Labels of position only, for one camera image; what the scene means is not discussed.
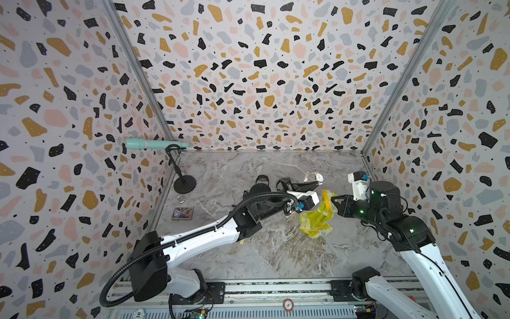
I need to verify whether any black watch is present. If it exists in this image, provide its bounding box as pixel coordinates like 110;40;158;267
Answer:
255;175;270;189

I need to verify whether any yellow green white cloth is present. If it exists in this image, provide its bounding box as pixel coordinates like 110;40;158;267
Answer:
299;190;338;239

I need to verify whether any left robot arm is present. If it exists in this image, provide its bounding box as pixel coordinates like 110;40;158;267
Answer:
99;175;322;308

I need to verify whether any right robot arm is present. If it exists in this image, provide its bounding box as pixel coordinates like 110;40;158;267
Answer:
331;180;479;318

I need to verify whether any black microphone stand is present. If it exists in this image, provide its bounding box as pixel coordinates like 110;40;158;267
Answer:
165;144;197;195

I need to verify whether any small framed picture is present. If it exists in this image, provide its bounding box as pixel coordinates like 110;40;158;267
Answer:
171;207;194;221

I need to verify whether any red white round sticker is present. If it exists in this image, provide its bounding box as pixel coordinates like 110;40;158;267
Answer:
283;299;294;312

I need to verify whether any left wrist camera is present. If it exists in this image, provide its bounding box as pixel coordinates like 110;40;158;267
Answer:
287;191;320;213

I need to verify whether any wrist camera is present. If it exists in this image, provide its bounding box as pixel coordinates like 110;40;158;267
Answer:
287;191;320;213
347;171;370;201

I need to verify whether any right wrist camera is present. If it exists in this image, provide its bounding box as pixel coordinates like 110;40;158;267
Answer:
347;171;370;201

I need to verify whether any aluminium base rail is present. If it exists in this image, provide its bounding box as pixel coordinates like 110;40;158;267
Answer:
105;276;415;319

